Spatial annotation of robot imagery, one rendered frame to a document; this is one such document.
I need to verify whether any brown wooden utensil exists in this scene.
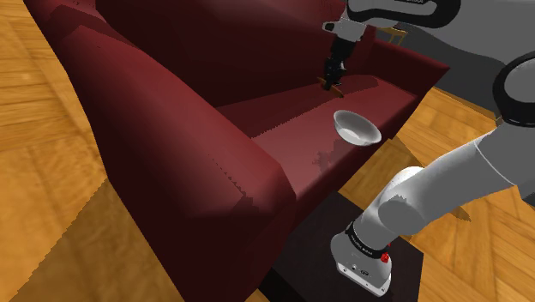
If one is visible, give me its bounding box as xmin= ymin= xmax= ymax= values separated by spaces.
xmin=316 ymin=76 xmax=346 ymax=100

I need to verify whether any yellow wooden chair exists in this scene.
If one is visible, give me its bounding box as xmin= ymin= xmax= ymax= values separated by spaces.
xmin=377 ymin=26 xmax=409 ymax=47

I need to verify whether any white bowl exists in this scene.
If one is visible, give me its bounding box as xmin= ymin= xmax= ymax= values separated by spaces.
xmin=333 ymin=110 xmax=382 ymax=147

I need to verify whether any dark red sofa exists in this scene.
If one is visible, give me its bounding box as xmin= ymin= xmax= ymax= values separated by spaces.
xmin=22 ymin=0 xmax=451 ymax=302

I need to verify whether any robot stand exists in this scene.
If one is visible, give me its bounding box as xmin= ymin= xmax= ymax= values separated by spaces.
xmin=258 ymin=191 xmax=425 ymax=302

